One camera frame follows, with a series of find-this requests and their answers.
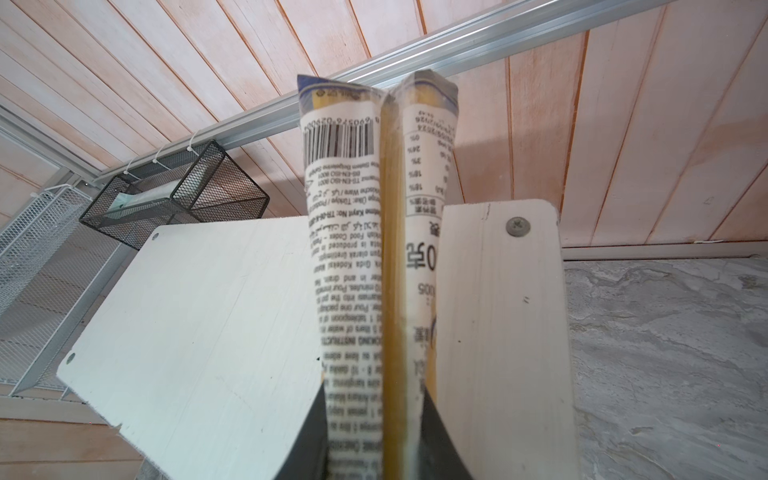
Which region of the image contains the black mesh basket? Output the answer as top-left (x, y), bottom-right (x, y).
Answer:
top-left (79, 141), bottom-right (270, 250)

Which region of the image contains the blue white-label spaghetti pack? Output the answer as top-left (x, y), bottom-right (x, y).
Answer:
top-left (297, 70), bottom-right (459, 479)

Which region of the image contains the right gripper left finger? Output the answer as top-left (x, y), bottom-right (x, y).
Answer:
top-left (274, 385), bottom-right (328, 480)

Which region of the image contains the white two-tier shelf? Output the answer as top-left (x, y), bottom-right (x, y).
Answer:
top-left (57, 200), bottom-right (580, 479)

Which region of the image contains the white wire mesh rack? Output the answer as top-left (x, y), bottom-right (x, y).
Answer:
top-left (0, 184), bottom-right (136, 397)

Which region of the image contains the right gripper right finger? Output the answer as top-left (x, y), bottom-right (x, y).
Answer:
top-left (419, 392), bottom-right (472, 480)

